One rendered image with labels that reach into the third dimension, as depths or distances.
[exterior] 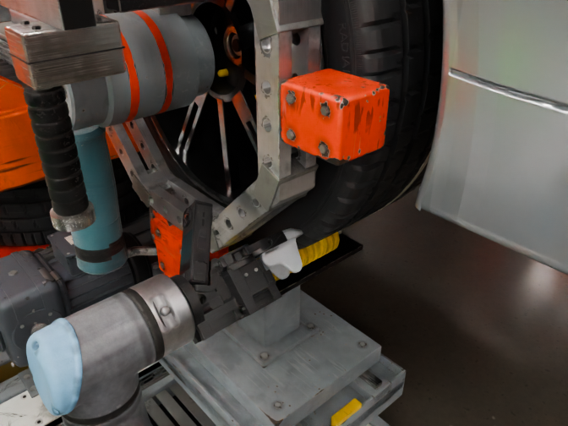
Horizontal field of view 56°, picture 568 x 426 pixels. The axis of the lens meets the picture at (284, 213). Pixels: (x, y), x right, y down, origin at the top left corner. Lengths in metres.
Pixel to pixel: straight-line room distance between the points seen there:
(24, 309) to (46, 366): 0.55
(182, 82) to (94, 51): 0.23
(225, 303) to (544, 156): 0.39
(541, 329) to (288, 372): 0.84
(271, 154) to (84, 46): 0.22
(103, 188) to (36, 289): 0.31
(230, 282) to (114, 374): 0.17
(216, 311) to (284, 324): 0.50
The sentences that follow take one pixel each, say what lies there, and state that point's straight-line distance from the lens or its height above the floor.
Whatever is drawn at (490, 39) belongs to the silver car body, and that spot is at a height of 0.94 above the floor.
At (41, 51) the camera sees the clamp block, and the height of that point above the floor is 0.93.
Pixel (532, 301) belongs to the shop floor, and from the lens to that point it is 1.79.
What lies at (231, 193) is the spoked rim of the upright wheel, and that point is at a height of 0.62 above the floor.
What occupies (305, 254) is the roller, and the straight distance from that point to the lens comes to 0.92.
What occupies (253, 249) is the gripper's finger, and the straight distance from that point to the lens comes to 0.67.
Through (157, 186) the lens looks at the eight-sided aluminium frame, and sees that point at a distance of 0.94.
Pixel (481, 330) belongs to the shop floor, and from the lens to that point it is 1.63.
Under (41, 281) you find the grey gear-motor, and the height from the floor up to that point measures 0.40.
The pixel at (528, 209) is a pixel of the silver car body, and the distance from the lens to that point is 0.54.
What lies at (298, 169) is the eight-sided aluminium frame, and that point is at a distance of 0.63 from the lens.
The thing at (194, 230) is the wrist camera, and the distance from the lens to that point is 0.67.
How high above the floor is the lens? 1.05
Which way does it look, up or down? 31 degrees down
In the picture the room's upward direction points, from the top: straight up
